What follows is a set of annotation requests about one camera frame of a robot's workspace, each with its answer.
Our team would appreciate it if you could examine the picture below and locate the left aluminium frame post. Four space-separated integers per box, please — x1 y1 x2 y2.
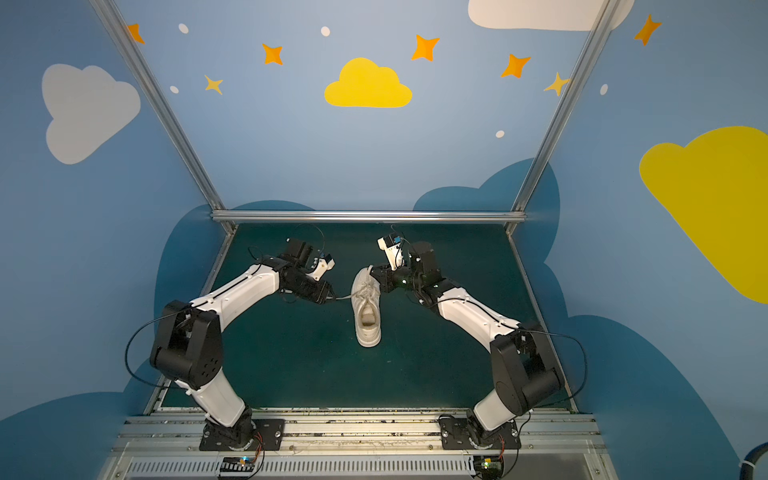
90 0 225 212

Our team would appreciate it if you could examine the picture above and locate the green table mat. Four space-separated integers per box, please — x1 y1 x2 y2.
143 223 580 415

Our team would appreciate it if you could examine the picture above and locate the right aluminium frame post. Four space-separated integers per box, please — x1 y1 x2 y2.
505 0 622 240

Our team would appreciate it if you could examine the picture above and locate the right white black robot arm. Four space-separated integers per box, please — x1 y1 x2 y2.
369 262 565 448

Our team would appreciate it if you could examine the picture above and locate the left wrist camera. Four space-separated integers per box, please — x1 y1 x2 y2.
280 238 335 281

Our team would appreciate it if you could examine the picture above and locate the right green circuit board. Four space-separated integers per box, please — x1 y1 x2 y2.
472 456 504 480

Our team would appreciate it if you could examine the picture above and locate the aluminium frame post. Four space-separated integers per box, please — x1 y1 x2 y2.
90 0 225 212
505 0 622 240

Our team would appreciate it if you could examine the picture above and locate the aluminium rail base frame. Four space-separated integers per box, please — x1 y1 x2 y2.
99 408 618 479

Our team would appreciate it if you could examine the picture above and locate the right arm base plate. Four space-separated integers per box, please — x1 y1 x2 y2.
437 415 521 450

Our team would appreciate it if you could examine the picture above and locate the black corrugated hose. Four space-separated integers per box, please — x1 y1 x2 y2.
739 440 768 480

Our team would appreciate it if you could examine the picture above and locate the white sneaker shoe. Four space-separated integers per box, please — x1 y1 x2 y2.
351 266 381 348

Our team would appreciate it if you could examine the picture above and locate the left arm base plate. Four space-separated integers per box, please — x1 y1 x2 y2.
199 418 285 452

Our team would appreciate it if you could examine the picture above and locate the left green circuit board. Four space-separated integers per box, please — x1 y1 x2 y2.
217 456 258 479

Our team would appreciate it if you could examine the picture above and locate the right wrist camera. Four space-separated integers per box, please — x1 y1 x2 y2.
377 232 407 271

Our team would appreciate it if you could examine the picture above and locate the horizontal aluminium frame bar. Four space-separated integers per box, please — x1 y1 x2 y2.
211 210 526 224

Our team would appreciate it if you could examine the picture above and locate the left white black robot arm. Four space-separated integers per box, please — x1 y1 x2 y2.
149 254 335 451

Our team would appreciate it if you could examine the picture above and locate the green circuit board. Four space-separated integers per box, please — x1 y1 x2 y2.
472 456 504 480
217 456 258 479

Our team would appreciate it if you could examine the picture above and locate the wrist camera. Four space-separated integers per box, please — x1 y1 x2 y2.
280 238 335 281
377 232 407 271

